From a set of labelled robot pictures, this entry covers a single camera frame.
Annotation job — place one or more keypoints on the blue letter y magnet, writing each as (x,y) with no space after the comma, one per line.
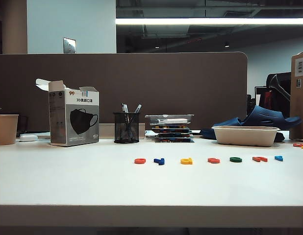
(158,160)

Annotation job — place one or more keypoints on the orange letter s magnet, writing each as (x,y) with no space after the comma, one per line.
(213,160)

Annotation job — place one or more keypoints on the green letter e magnet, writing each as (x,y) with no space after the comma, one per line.
(235,159)

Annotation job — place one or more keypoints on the colourful magnet letter pack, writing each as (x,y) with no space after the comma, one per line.
(173,135)
(169,127)
(173,131)
(173,140)

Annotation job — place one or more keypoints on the orange letter c magnet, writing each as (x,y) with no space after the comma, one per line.
(140,161)

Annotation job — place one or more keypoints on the yellow letter a magnet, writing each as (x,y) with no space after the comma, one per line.
(185,161)

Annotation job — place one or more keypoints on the orange letter n magnet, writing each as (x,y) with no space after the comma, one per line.
(258,159)

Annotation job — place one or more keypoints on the light blue letter magnet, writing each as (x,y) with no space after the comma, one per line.
(279,158)

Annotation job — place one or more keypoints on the black and silver pen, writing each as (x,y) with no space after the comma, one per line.
(124,107)
(138,108)

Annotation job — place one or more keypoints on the white flat packet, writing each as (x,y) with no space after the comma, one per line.
(171,120)

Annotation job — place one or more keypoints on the black mesh pen holder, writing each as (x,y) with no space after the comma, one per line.
(126,128)

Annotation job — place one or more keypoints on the brown desk partition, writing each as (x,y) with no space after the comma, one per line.
(141,85)

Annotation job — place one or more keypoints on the grey face mask box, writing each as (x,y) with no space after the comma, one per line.
(73,117)

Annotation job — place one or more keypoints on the beige pulp food container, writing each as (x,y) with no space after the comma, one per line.
(244,137)

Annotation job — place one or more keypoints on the white monitor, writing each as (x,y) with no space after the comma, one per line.
(260,91)

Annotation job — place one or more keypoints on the white ceiling light strip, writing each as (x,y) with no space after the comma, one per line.
(210,21)

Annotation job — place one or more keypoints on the red garment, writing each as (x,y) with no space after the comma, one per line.
(266,99)

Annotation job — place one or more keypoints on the white earbuds case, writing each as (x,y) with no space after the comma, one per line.
(28,138)

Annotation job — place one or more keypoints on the black office chair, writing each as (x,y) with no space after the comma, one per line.
(279,98)

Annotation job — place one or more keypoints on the brown paper cup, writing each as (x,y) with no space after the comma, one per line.
(5,129)

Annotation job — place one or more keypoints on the cardboard box with labels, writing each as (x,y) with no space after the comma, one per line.
(298,98)

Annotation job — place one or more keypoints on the metal wall switch plate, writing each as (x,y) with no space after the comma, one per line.
(69,45)

